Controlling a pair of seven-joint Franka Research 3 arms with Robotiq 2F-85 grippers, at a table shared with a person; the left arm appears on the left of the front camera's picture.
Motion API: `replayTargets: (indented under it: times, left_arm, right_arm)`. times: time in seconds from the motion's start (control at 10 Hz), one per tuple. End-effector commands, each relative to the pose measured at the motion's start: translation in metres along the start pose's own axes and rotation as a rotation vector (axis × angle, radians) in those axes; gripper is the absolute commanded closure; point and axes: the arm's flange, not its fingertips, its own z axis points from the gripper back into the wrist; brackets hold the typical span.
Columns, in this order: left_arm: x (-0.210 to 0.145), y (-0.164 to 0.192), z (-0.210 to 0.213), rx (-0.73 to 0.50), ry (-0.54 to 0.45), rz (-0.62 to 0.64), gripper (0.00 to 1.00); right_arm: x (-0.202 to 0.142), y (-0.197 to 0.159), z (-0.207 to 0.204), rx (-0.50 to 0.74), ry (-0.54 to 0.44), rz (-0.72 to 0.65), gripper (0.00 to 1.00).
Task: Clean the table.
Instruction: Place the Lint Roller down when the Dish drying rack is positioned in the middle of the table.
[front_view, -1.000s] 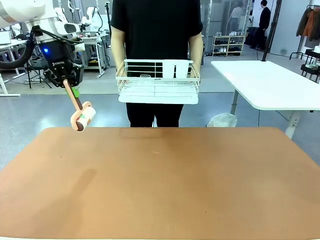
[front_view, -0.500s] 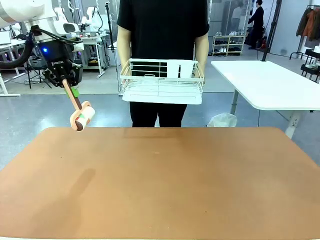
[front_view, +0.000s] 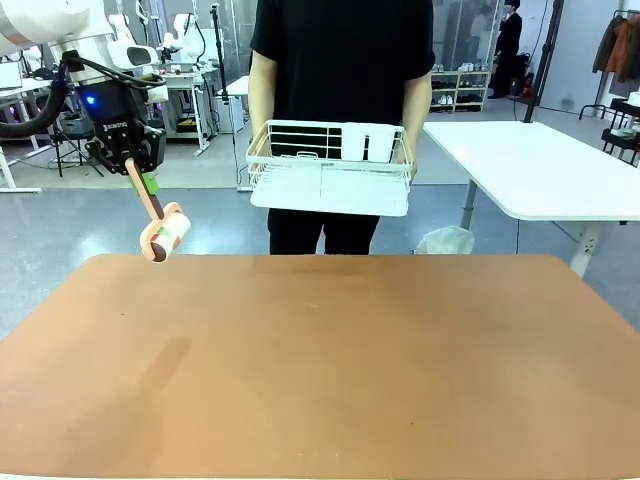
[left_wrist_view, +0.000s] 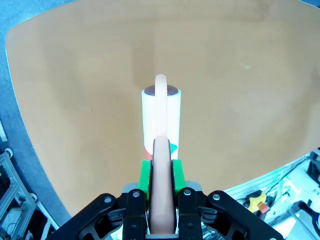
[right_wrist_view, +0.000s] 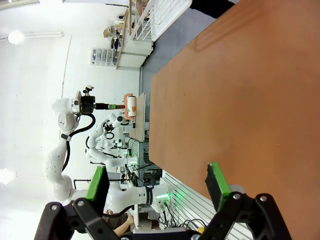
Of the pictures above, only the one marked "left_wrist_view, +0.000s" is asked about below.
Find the pink handled lint roller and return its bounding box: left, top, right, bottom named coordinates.
left=140, top=73, right=183, bottom=236

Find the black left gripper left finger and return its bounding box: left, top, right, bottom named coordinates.
left=46, top=159, right=154, bottom=240

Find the aluminium table rail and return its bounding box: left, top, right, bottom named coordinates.
left=224, top=148, right=320, bottom=201

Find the yellow star knob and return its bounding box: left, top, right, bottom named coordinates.
left=245, top=189, right=268, bottom=214

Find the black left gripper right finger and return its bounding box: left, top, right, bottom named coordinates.
left=170, top=158, right=285, bottom=240

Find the aluminium frame profile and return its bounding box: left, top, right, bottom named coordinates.
left=0, top=147, right=61, bottom=240

